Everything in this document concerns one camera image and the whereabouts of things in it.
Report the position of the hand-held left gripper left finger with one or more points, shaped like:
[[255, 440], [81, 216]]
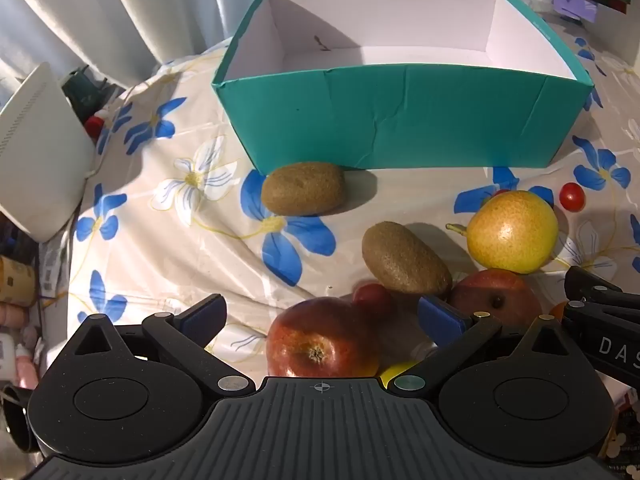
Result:
[[207, 312]]

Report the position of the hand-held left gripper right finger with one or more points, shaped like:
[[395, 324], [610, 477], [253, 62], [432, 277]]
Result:
[[440, 319]]

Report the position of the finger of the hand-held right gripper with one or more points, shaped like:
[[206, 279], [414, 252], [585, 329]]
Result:
[[580, 312], [590, 285]]

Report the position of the yellow lemon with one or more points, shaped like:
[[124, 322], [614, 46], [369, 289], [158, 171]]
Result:
[[395, 372]]

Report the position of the red cherry tomato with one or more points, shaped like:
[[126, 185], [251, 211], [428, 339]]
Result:
[[372, 297], [571, 196]]

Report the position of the brown kiwi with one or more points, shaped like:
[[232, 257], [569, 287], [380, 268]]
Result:
[[302, 187], [400, 257]]

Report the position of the yellow pear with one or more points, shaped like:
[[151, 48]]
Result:
[[512, 232]]

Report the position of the red yellow apple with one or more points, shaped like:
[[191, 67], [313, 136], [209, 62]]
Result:
[[315, 335]]

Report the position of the teal cardboard box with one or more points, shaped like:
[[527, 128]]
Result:
[[400, 120]]

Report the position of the blue floral tablecloth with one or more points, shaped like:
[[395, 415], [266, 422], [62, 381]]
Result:
[[175, 240]]

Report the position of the dark printed carton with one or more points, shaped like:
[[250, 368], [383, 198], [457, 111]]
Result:
[[625, 435]]

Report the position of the white paper packet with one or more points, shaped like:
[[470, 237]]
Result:
[[50, 265]]

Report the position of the pink bottle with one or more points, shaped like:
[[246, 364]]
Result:
[[12, 316]]

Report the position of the beige jar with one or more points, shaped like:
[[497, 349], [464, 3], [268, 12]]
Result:
[[15, 280]]

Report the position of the red capped small bottle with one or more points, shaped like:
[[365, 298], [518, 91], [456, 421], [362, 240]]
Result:
[[93, 125]]

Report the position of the black cup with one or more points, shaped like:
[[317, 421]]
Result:
[[15, 420]]

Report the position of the white ribbed appliance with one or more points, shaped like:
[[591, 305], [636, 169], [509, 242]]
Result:
[[35, 160]]

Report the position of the dark green mug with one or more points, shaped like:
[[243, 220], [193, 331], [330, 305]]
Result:
[[82, 92]]

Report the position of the purple paper box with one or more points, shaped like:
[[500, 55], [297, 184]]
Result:
[[575, 5]]

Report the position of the white curtain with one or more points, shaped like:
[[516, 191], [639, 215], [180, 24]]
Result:
[[125, 10]]

